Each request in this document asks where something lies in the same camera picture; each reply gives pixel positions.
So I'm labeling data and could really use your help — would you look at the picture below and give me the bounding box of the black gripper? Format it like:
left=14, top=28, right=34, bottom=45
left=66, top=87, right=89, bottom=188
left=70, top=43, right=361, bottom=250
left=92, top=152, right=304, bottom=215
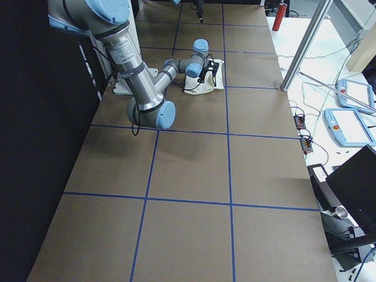
left=198, top=59, right=219, bottom=84
left=192, top=0, right=204, bottom=24

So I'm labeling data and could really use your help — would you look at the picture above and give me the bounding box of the cream long-sleeve shirt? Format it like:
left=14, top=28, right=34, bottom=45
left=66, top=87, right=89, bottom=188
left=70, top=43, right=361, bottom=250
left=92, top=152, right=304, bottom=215
left=183, top=59, right=224, bottom=95

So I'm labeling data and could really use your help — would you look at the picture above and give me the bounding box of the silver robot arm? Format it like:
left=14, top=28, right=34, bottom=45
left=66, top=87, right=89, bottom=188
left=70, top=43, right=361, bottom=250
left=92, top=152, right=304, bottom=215
left=171, top=0, right=204, bottom=24
left=48, top=0, right=219, bottom=129

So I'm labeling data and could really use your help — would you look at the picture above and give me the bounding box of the red cylinder bottle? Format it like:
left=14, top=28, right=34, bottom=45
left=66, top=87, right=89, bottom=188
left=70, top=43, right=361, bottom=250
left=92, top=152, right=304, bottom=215
left=272, top=3, right=288, bottom=32

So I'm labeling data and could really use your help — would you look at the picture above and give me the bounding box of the metal rod reaching tool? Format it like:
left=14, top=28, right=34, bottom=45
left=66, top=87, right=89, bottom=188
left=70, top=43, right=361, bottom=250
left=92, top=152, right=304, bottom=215
left=297, top=70, right=375, bottom=113

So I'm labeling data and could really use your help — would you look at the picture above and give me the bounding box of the small orange black adapter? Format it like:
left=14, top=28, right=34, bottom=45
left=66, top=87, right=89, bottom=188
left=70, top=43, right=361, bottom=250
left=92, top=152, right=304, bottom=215
left=294, top=115, right=306, bottom=130

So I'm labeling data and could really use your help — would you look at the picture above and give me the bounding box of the black box with label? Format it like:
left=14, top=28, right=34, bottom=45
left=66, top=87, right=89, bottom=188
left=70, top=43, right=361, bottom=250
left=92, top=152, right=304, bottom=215
left=307, top=164, right=342, bottom=210

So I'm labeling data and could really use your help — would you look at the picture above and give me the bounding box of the near teach pendant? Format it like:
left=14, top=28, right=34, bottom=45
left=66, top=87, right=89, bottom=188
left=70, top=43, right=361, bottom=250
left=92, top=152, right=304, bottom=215
left=324, top=108, right=375, bottom=147

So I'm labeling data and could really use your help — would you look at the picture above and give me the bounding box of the teach pendant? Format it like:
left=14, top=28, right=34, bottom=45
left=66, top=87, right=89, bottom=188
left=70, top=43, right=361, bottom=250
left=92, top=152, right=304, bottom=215
left=324, top=108, right=375, bottom=147
left=337, top=79, right=375, bottom=114

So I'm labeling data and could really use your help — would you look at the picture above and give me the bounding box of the far teach pendant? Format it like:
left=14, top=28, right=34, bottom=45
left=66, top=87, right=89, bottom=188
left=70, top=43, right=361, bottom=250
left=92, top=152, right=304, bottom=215
left=337, top=79, right=375, bottom=114

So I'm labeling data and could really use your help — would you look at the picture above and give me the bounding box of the wooden board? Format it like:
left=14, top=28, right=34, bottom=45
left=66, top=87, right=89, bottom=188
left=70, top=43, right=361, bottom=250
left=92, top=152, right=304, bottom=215
left=346, top=10, right=375, bottom=72

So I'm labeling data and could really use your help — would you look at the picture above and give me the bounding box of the black monitor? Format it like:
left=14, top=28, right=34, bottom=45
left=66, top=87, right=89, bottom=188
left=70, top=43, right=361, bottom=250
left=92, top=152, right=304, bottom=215
left=326, top=145, right=375, bottom=234

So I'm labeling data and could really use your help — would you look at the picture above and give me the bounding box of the silver metal cup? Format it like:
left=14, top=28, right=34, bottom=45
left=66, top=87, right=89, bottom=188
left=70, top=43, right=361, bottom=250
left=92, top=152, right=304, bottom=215
left=334, top=206, right=348, bottom=220

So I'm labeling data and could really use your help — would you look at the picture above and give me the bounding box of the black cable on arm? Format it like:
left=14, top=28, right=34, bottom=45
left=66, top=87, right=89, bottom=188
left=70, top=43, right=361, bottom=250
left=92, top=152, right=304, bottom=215
left=130, top=52, right=218, bottom=136

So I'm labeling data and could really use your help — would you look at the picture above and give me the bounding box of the aluminium frame post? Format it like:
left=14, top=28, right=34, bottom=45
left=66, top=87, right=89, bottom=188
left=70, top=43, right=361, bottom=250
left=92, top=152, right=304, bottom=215
left=281, top=0, right=333, bottom=92

